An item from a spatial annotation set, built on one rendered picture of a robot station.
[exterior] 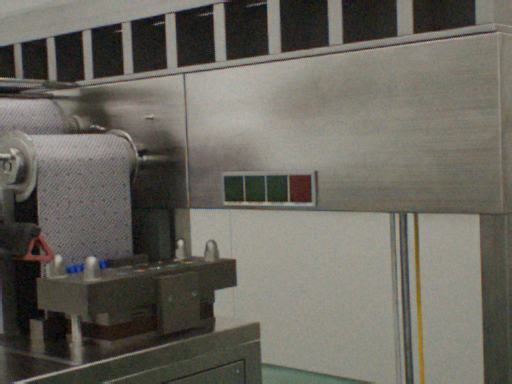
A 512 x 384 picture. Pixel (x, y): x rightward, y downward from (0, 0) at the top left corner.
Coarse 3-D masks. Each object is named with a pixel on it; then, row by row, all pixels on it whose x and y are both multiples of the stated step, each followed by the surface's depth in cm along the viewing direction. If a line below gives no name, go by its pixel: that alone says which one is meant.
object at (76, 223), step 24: (48, 192) 175; (72, 192) 180; (96, 192) 184; (120, 192) 189; (48, 216) 176; (72, 216) 180; (96, 216) 184; (120, 216) 189; (48, 240) 176; (72, 240) 180; (96, 240) 185; (120, 240) 189; (72, 264) 180
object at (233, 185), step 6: (228, 180) 182; (234, 180) 181; (240, 180) 180; (228, 186) 182; (234, 186) 181; (240, 186) 180; (228, 192) 183; (234, 192) 181; (240, 192) 180; (228, 198) 183; (234, 198) 182; (240, 198) 180
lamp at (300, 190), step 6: (294, 180) 170; (300, 180) 169; (306, 180) 168; (294, 186) 170; (300, 186) 169; (306, 186) 168; (294, 192) 170; (300, 192) 169; (306, 192) 168; (294, 198) 171; (300, 198) 170; (306, 198) 169
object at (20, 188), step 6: (12, 138) 177; (18, 138) 176; (120, 138) 194; (6, 144) 179; (12, 144) 177; (18, 144) 176; (24, 144) 174; (126, 144) 193; (24, 150) 174; (24, 156) 174; (30, 156) 173; (30, 162) 173; (30, 168) 173; (30, 174) 174; (24, 180) 175; (30, 180) 174; (6, 186) 180; (12, 186) 178; (18, 186) 177; (24, 186) 175; (36, 186) 176; (18, 192) 177; (36, 192) 179
